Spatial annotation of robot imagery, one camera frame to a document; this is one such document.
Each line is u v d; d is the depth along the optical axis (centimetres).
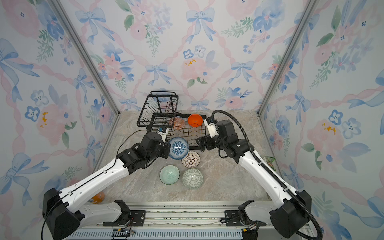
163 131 66
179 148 80
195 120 109
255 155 49
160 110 109
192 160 93
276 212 45
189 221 75
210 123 66
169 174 87
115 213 61
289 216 38
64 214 38
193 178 86
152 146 57
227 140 56
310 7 69
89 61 88
